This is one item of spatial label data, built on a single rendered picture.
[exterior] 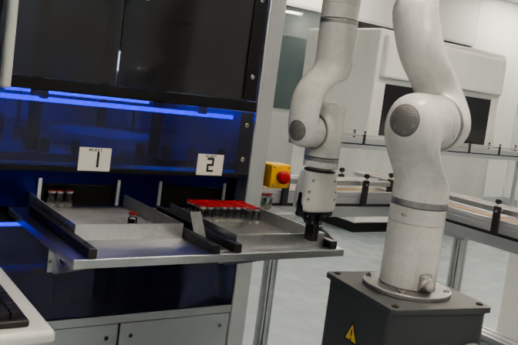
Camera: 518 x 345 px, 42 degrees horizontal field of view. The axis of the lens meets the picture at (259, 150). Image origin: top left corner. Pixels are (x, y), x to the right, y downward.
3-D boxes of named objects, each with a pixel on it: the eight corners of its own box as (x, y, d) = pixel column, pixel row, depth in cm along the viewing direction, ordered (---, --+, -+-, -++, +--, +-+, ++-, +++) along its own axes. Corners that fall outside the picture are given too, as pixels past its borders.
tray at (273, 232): (169, 216, 182) (170, 203, 182) (249, 216, 197) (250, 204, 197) (235, 249, 154) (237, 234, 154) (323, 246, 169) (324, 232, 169)
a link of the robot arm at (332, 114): (324, 159, 156) (345, 159, 163) (331, 102, 155) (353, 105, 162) (294, 153, 161) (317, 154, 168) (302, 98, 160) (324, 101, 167)
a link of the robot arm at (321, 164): (324, 155, 169) (323, 167, 169) (297, 153, 164) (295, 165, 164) (347, 160, 162) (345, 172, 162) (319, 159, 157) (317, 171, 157)
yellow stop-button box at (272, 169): (256, 183, 209) (259, 160, 209) (274, 184, 213) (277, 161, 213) (270, 188, 203) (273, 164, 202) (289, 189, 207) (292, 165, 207)
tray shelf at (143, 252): (7, 213, 169) (8, 206, 169) (240, 213, 209) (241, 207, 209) (72, 269, 130) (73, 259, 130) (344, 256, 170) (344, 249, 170)
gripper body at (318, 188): (326, 163, 169) (320, 208, 170) (294, 162, 163) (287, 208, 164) (346, 169, 163) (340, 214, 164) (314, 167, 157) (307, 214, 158)
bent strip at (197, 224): (186, 235, 162) (190, 211, 162) (197, 235, 164) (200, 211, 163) (216, 251, 151) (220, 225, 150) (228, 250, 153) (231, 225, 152)
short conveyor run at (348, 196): (241, 219, 211) (247, 169, 210) (216, 208, 224) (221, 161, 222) (395, 217, 251) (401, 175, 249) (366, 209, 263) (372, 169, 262)
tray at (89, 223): (28, 206, 172) (29, 192, 171) (123, 206, 187) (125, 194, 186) (73, 240, 144) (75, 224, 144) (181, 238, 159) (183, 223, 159)
